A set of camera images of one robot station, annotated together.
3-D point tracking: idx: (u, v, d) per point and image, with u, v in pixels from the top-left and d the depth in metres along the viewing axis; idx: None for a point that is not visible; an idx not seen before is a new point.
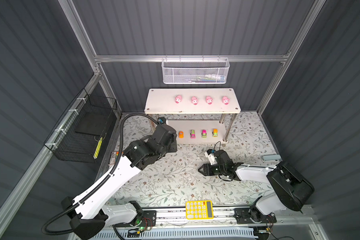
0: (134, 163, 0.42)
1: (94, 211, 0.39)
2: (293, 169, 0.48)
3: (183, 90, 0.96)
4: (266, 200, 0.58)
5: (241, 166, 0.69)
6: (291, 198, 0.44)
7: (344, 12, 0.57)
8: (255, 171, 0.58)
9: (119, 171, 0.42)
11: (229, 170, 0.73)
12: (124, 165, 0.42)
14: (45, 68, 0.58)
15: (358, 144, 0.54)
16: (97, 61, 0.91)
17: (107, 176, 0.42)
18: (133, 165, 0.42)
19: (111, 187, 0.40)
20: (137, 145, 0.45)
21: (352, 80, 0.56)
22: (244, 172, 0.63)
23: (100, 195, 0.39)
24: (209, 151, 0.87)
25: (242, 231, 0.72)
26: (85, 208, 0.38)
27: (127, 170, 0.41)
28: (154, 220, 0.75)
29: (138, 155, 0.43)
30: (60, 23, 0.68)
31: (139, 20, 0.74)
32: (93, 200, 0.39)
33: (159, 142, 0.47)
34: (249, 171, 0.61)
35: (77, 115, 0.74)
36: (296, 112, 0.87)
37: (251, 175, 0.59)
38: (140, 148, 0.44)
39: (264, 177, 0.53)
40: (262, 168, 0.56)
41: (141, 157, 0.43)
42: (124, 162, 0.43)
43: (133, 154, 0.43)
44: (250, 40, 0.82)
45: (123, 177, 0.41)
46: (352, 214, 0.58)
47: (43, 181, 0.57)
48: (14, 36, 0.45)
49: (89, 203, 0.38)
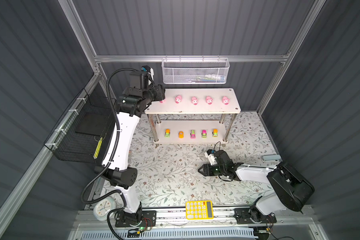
0: (132, 112, 0.46)
1: (125, 161, 0.47)
2: (293, 170, 0.49)
3: (184, 90, 0.87)
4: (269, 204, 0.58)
5: (241, 166, 0.69)
6: (290, 196, 0.44)
7: (345, 12, 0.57)
8: (256, 171, 0.58)
9: (124, 125, 0.46)
11: (229, 170, 0.73)
12: (124, 117, 0.46)
14: (46, 68, 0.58)
15: (358, 144, 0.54)
16: (97, 61, 0.91)
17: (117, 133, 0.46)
18: (131, 115, 0.46)
19: (125, 139, 0.46)
20: (124, 98, 0.48)
21: (352, 80, 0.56)
22: (244, 171, 0.63)
23: (121, 149, 0.45)
24: (209, 152, 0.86)
25: (242, 231, 0.72)
26: (118, 163, 0.44)
27: (129, 120, 0.46)
28: (154, 220, 0.75)
29: (129, 104, 0.47)
30: (60, 23, 0.68)
31: (139, 19, 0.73)
32: (120, 154, 0.45)
33: (139, 89, 0.50)
34: (249, 171, 0.61)
35: (77, 115, 0.74)
36: (295, 112, 0.88)
37: (252, 175, 0.59)
38: (128, 98, 0.48)
39: (264, 177, 0.53)
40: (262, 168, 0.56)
41: (133, 106, 0.47)
42: (122, 116, 0.47)
43: (125, 108, 0.47)
44: (250, 39, 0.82)
45: (130, 126, 0.46)
46: (353, 214, 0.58)
47: (44, 181, 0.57)
48: (13, 35, 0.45)
49: (118, 157, 0.45)
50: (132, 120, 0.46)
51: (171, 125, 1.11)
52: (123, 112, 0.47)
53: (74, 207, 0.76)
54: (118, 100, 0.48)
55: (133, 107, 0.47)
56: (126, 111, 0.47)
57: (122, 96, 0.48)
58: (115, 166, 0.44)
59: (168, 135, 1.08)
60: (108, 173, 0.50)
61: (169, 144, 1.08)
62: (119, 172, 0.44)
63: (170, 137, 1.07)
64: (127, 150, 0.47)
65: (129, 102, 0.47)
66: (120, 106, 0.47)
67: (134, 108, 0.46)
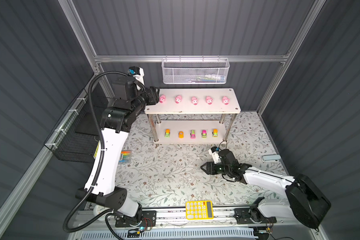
0: (118, 127, 0.41)
1: (111, 184, 0.41)
2: (312, 184, 0.45)
3: (184, 90, 0.87)
4: (275, 211, 0.57)
5: (250, 170, 0.64)
6: (310, 213, 0.42)
7: (345, 12, 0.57)
8: (265, 179, 0.55)
9: (110, 142, 0.41)
11: (235, 171, 0.69)
12: (109, 134, 0.41)
14: (46, 68, 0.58)
15: (358, 144, 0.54)
16: (97, 61, 0.91)
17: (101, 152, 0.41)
18: (118, 131, 0.41)
19: (111, 159, 0.40)
20: (110, 111, 0.42)
21: (352, 80, 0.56)
22: (253, 177, 0.59)
23: (106, 170, 0.40)
24: (213, 149, 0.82)
25: (242, 231, 0.72)
26: (102, 187, 0.39)
27: (115, 137, 0.41)
28: (154, 220, 0.75)
29: (116, 117, 0.41)
30: (60, 23, 0.68)
31: (139, 19, 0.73)
32: (104, 177, 0.40)
33: None
34: (258, 178, 0.57)
35: (77, 115, 0.74)
36: (295, 112, 0.88)
37: (260, 183, 0.56)
38: (115, 111, 0.42)
39: (277, 187, 0.50)
40: (278, 178, 0.53)
41: (121, 120, 0.41)
42: (107, 132, 0.41)
43: (112, 122, 0.41)
44: (250, 39, 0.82)
45: (117, 145, 0.41)
46: (353, 214, 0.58)
47: (44, 181, 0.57)
48: (13, 35, 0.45)
49: (102, 181, 0.39)
50: (120, 136, 0.41)
51: (171, 125, 1.11)
52: (108, 128, 0.41)
53: None
54: (103, 114, 0.42)
55: (121, 121, 0.41)
56: (112, 126, 0.41)
57: (108, 110, 0.43)
58: (99, 190, 0.39)
59: (168, 135, 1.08)
60: (91, 199, 0.44)
61: (169, 144, 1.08)
62: (105, 197, 0.39)
63: (170, 137, 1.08)
64: (113, 171, 0.42)
65: (115, 116, 0.41)
66: (105, 121, 0.42)
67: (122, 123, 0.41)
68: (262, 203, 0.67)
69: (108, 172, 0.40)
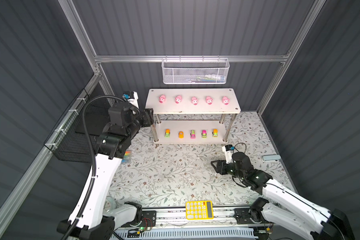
0: (112, 152, 0.40)
1: (98, 217, 0.38)
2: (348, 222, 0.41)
3: (184, 90, 0.87)
4: (286, 225, 0.55)
5: (269, 180, 0.57)
6: None
7: (345, 12, 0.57)
8: (293, 204, 0.49)
9: (101, 169, 0.39)
11: (250, 179, 0.62)
12: (102, 161, 0.40)
14: (46, 68, 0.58)
15: (358, 144, 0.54)
16: (97, 61, 0.91)
17: (91, 180, 0.39)
18: (111, 157, 0.40)
19: (102, 187, 0.38)
20: (105, 137, 0.42)
21: (352, 80, 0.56)
22: (275, 195, 0.53)
23: (94, 200, 0.37)
24: (227, 148, 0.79)
25: (242, 231, 0.72)
26: (88, 219, 0.36)
27: (108, 164, 0.40)
28: (154, 220, 0.75)
29: (111, 143, 0.41)
30: (60, 23, 0.68)
31: (139, 18, 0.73)
32: (91, 207, 0.37)
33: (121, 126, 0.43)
34: (283, 198, 0.51)
35: (77, 115, 0.74)
36: (295, 112, 0.88)
37: (281, 201, 0.51)
38: (110, 137, 0.42)
39: (304, 216, 0.46)
40: (310, 208, 0.46)
41: (115, 146, 0.41)
42: (100, 159, 0.40)
43: (105, 148, 0.41)
44: (250, 39, 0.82)
45: (108, 172, 0.39)
46: (353, 215, 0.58)
47: (43, 181, 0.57)
48: (13, 35, 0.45)
49: (89, 211, 0.37)
50: (112, 163, 0.40)
51: (170, 125, 1.10)
52: (102, 153, 0.41)
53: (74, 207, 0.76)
54: (98, 139, 0.42)
55: (115, 146, 0.41)
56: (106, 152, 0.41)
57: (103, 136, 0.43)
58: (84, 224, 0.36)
59: (168, 135, 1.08)
60: (74, 235, 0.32)
61: (169, 144, 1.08)
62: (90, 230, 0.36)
63: (170, 137, 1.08)
64: (102, 202, 0.39)
65: (110, 141, 0.41)
66: (100, 147, 0.41)
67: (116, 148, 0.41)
68: (272, 212, 0.62)
69: (95, 202, 0.37)
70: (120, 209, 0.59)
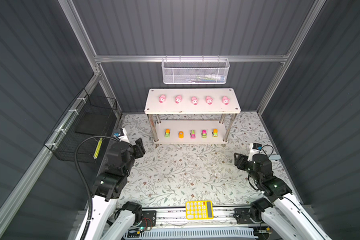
0: (108, 195, 0.43)
1: None
2: None
3: (184, 90, 0.87)
4: (281, 233, 0.57)
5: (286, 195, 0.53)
6: None
7: (345, 12, 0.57)
8: (304, 227, 0.46)
9: (97, 212, 0.41)
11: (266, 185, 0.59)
12: (99, 203, 0.42)
14: (45, 68, 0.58)
15: (358, 144, 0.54)
16: (97, 61, 0.91)
17: (86, 222, 0.40)
18: (107, 199, 0.43)
19: (96, 231, 0.40)
20: (103, 178, 0.45)
21: (351, 81, 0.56)
22: (289, 212, 0.50)
23: None
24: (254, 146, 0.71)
25: (242, 231, 0.72)
26: None
27: (103, 206, 0.42)
28: (154, 220, 0.75)
29: (108, 184, 0.44)
30: (60, 23, 0.68)
31: (139, 18, 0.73)
32: None
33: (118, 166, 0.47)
34: (295, 217, 0.48)
35: (76, 115, 0.74)
36: (295, 113, 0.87)
37: (291, 218, 0.50)
38: (108, 179, 0.45)
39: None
40: (320, 237, 0.44)
41: (112, 188, 0.44)
42: (96, 201, 0.42)
43: (102, 189, 0.44)
44: (250, 39, 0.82)
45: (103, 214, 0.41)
46: (352, 215, 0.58)
47: (43, 181, 0.61)
48: (14, 36, 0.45)
49: None
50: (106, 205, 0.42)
51: (170, 125, 1.10)
52: (99, 194, 0.43)
53: (73, 207, 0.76)
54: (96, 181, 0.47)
55: (112, 187, 0.44)
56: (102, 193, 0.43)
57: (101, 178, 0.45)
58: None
59: (168, 135, 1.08)
60: None
61: (169, 144, 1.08)
62: None
63: (170, 137, 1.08)
64: None
65: (107, 184, 0.44)
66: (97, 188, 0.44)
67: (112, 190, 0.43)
68: (273, 218, 0.61)
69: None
70: (114, 226, 0.57)
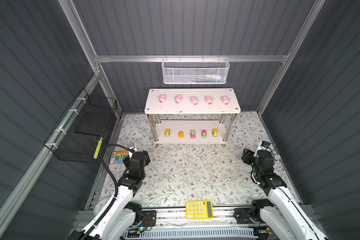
0: (131, 186, 0.57)
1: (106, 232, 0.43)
2: None
3: (184, 90, 0.88)
4: (276, 230, 0.57)
5: (282, 187, 0.56)
6: None
7: (345, 12, 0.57)
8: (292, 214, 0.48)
9: (121, 195, 0.53)
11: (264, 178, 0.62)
12: (123, 190, 0.55)
14: (46, 68, 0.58)
15: (358, 144, 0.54)
16: (97, 61, 0.91)
17: (113, 199, 0.52)
18: (129, 189, 0.56)
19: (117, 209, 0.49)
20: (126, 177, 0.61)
21: (351, 81, 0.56)
22: (280, 201, 0.53)
23: (108, 216, 0.47)
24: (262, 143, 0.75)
25: (242, 231, 0.72)
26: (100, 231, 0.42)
27: (125, 192, 0.55)
28: (154, 220, 0.75)
29: (129, 182, 0.59)
30: (60, 23, 0.68)
31: (139, 18, 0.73)
32: (105, 221, 0.45)
33: (137, 169, 0.61)
34: (285, 205, 0.51)
35: (76, 115, 0.74)
36: (295, 112, 0.88)
37: (282, 208, 0.52)
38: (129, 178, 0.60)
39: (297, 229, 0.46)
40: (306, 224, 0.45)
41: (133, 183, 0.58)
42: (122, 189, 0.55)
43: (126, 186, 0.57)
44: (250, 39, 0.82)
45: (125, 198, 0.53)
46: (352, 215, 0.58)
47: (44, 181, 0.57)
48: (13, 35, 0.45)
49: (103, 224, 0.44)
50: (128, 193, 0.54)
51: (170, 125, 1.10)
52: (123, 186, 0.57)
53: (74, 207, 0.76)
54: (121, 179, 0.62)
55: (133, 183, 0.58)
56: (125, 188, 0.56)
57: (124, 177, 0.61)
58: (96, 233, 0.42)
59: (168, 135, 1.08)
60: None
61: (169, 144, 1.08)
62: None
63: (170, 137, 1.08)
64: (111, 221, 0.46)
65: (129, 181, 0.59)
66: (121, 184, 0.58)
67: (133, 185, 0.58)
68: (271, 215, 0.62)
69: (109, 218, 0.46)
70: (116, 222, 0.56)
